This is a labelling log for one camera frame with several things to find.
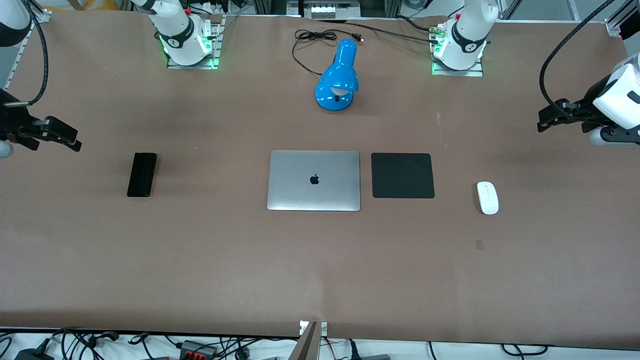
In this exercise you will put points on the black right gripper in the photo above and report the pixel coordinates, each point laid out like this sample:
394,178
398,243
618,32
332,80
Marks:
11,121

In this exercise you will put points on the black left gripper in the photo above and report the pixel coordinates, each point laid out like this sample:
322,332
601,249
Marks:
589,103

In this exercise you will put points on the black smartphone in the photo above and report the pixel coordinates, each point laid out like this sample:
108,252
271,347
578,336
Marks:
141,174

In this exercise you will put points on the white computer mouse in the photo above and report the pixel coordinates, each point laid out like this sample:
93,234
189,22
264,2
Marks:
487,197

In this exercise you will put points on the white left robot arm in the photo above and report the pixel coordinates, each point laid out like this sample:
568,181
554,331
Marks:
465,35

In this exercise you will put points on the black square mouse pad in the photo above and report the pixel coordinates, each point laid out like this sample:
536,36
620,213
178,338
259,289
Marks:
402,175

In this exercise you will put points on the aluminium corner profile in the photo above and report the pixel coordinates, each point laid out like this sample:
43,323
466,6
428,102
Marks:
614,27

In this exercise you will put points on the blue desk lamp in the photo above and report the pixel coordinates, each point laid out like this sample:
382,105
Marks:
338,75

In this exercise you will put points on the black power adapter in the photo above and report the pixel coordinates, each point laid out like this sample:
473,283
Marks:
32,354

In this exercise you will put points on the grey power strip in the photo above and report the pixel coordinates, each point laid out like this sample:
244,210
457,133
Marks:
327,11

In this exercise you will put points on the silver closed laptop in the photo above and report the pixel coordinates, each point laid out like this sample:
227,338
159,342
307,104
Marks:
314,180

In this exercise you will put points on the black box with orange connectors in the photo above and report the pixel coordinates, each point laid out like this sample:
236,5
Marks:
198,348

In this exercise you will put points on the black plug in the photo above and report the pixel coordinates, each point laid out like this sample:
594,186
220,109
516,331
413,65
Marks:
353,351

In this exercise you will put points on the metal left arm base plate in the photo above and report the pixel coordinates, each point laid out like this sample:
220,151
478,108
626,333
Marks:
477,70

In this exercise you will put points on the perforated aluminium rail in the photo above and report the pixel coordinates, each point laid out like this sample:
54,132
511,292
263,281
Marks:
22,55

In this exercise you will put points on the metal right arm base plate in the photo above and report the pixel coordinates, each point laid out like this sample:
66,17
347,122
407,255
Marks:
215,50

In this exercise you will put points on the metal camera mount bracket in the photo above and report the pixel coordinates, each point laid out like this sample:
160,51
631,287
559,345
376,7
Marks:
312,342

